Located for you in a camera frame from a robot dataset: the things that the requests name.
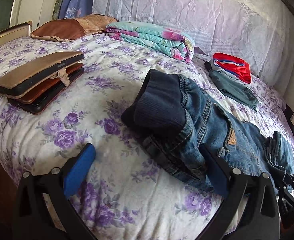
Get blue denim jeans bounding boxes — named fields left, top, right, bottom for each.
left=121, top=69, right=294, bottom=191

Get purple floral bedspread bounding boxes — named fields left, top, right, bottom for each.
left=0, top=35, right=294, bottom=239

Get dark teal folded pants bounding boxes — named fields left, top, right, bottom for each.
left=209, top=70, right=259, bottom=111

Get red folded shorts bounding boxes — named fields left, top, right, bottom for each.
left=213, top=53, right=251, bottom=84

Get grey folded garment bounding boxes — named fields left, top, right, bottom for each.
left=209, top=60, right=247, bottom=86

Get black folded garment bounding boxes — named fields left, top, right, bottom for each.
left=204, top=61, right=213, bottom=73

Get white lace headboard cover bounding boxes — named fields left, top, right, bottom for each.
left=92, top=0, right=294, bottom=93

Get brown pillow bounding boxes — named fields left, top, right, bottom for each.
left=31, top=14, right=118, bottom=42

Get floral folded blanket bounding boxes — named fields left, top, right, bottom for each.
left=106, top=21, right=195, bottom=63

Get blue patterned cloth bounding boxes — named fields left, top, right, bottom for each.
left=58, top=0, right=93, bottom=19

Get gold bed frame rail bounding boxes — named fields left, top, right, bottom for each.
left=0, top=21, right=32, bottom=46

